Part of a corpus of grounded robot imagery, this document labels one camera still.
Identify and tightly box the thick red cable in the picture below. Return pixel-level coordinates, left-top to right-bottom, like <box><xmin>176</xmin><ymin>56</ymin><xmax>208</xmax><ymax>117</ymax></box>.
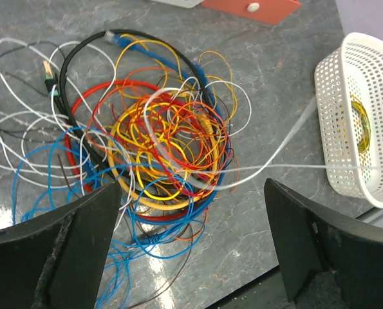
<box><xmin>64</xmin><ymin>80</ymin><xmax>211</xmax><ymax>223</ymax></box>

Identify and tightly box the orange plastic tray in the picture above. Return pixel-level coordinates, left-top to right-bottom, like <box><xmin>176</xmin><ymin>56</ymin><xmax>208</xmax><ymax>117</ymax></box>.
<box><xmin>201</xmin><ymin>0</ymin><xmax>301</xmax><ymax>25</ymax></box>

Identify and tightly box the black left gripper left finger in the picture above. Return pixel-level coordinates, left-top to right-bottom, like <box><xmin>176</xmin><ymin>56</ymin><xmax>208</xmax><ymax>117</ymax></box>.
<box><xmin>0</xmin><ymin>182</ymin><xmax>122</xmax><ymax>308</ymax></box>

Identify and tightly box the thin brown wire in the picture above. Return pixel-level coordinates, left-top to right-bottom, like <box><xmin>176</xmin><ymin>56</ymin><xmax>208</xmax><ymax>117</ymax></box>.
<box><xmin>57</xmin><ymin>153</ymin><xmax>195</xmax><ymax>309</ymax></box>

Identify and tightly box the thick black cable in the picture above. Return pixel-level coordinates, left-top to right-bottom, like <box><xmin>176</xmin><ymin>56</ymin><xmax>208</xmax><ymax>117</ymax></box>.
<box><xmin>58</xmin><ymin>28</ymin><xmax>224</xmax><ymax>181</ymax></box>

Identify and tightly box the yellow green wire coil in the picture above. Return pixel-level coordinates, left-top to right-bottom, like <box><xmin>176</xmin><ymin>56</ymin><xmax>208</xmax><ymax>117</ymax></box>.
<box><xmin>350</xmin><ymin>93</ymin><xmax>372</xmax><ymax>155</ymax></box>

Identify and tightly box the white perforated basket right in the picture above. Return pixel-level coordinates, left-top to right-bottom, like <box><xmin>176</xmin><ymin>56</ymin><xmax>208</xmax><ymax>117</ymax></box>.
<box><xmin>314</xmin><ymin>32</ymin><xmax>383</xmax><ymax>209</ymax></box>

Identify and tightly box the white perforated basket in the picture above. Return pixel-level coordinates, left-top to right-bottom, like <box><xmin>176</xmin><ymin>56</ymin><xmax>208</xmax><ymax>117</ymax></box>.
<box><xmin>153</xmin><ymin>0</ymin><xmax>203</xmax><ymax>8</ymax></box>
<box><xmin>314</xmin><ymin>32</ymin><xmax>383</xmax><ymax>209</ymax></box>

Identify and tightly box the thin yellow wire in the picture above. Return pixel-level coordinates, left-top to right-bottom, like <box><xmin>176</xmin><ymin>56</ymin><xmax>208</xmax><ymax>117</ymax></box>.
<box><xmin>115</xmin><ymin>33</ymin><xmax>238</xmax><ymax>201</ymax></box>

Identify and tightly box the thick yellow cable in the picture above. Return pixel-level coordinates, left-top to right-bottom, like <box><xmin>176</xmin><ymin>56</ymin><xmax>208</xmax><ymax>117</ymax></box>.
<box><xmin>108</xmin><ymin>102</ymin><xmax>224</xmax><ymax>211</ymax></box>

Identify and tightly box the thin red wire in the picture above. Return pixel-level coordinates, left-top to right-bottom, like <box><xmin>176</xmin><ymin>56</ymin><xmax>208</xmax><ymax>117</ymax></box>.
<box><xmin>91</xmin><ymin>84</ymin><xmax>234</xmax><ymax>198</ymax></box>

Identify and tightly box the white perforated basket middle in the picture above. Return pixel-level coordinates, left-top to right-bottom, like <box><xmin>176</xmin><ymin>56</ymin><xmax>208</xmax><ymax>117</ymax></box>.
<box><xmin>153</xmin><ymin>0</ymin><xmax>203</xmax><ymax>8</ymax></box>

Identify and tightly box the thin white wire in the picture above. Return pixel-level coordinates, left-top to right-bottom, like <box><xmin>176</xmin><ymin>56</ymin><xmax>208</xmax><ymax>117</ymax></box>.
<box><xmin>0</xmin><ymin>37</ymin><xmax>383</xmax><ymax>207</ymax></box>

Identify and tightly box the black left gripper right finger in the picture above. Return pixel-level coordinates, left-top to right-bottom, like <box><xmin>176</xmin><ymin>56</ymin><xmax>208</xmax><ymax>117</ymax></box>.
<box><xmin>264</xmin><ymin>178</ymin><xmax>383</xmax><ymax>308</ymax></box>

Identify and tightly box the thin orange wire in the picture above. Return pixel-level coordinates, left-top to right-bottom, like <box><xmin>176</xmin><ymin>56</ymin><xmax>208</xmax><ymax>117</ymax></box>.
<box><xmin>84</xmin><ymin>66</ymin><xmax>230</xmax><ymax>242</ymax></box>

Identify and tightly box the blue ethernet cable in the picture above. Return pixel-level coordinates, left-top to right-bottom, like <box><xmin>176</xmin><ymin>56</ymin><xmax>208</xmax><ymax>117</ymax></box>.
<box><xmin>104</xmin><ymin>30</ymin><xmax>226</xmax><ymax>226</ymax></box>

